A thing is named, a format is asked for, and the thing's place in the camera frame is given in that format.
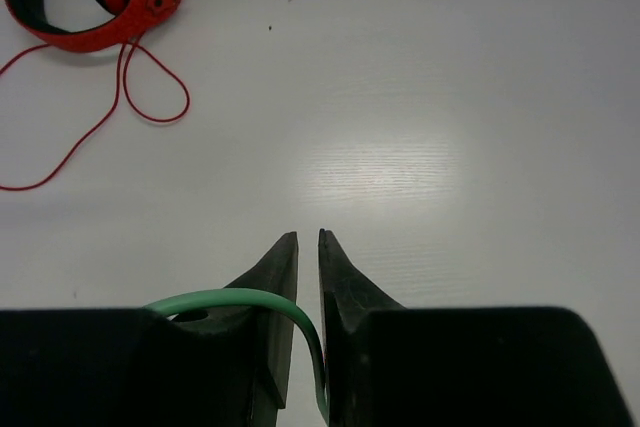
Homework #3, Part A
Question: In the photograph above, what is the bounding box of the green headphone cable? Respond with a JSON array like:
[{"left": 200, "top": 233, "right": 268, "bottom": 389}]
[{"left": 142, "top": 287, "right": 331, "bottom": 423}]

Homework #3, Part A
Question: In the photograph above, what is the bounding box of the red headphone cable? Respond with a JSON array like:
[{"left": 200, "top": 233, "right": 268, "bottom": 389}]
[{"left": 0, "top": 0, "right": 274, "bottom": 193}]

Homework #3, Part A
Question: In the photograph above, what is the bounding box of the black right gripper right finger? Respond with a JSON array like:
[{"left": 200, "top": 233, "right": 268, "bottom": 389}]
[{"left": 318, "top": 230, "right": 634, "bottom": 426}]

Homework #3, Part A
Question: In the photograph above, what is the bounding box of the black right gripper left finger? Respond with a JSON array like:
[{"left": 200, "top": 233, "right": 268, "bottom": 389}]
[{"left": 0, "top": 231, "right": 300, "bottom": 427}]

